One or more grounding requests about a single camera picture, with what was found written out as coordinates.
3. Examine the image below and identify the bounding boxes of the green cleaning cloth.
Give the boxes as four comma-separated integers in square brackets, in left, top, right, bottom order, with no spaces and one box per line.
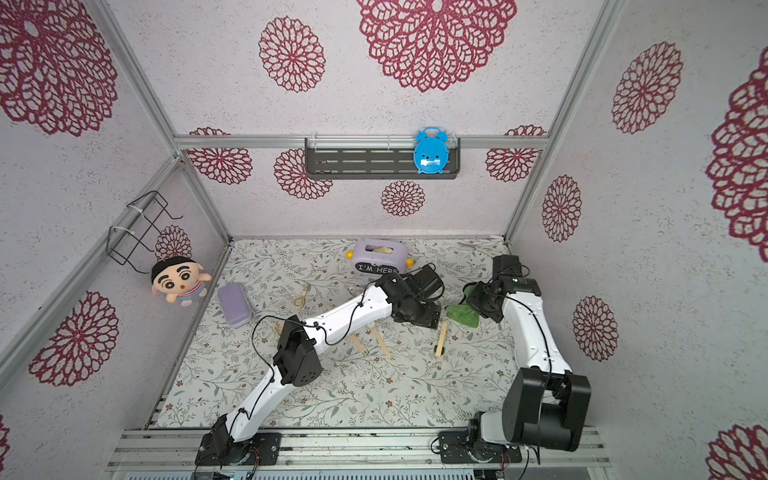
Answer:
[445,282,480,328]

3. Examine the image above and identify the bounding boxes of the beige watch long diagonal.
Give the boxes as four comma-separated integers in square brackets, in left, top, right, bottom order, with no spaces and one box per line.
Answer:
[349,333,367,354]

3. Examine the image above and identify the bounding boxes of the beige watch short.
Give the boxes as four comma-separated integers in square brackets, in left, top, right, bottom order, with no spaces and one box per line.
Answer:
[293,282,310,309]

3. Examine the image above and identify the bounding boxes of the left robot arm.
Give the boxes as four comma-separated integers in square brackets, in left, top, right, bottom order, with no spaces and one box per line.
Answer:
[200,263,445,460]

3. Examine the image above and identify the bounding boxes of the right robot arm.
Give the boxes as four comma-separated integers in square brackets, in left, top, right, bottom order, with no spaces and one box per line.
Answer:
[466,254,591,456]

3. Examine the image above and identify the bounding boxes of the purple tissue box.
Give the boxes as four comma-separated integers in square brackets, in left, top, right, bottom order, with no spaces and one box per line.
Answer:
[346,238,415,276]

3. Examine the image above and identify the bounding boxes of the blue alarm clock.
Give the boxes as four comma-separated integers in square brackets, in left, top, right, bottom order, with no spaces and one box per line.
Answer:
[413,127,450,175]

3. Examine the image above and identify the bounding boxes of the purple pad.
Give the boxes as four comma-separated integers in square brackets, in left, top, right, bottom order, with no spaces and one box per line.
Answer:
[218,283,252,328]

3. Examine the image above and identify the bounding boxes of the cartoon boy plush doll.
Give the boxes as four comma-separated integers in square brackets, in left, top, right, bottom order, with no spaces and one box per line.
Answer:
[150,256,212,307]

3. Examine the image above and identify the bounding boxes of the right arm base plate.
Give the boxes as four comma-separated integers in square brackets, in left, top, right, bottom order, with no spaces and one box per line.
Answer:
[436,430,524,465]

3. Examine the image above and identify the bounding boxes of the grey wall shelf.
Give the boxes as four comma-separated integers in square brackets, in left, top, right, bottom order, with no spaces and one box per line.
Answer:
[304,139,461,181]

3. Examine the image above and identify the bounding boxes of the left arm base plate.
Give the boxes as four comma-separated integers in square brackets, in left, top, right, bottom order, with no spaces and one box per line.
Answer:
[194,432,282,467]

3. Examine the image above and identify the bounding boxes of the black wire rack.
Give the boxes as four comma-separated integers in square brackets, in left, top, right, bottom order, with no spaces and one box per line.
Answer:
[105,190,183,275]

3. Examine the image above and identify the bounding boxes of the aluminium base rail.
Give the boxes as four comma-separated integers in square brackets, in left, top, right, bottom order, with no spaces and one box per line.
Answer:
[105,427,611,473]

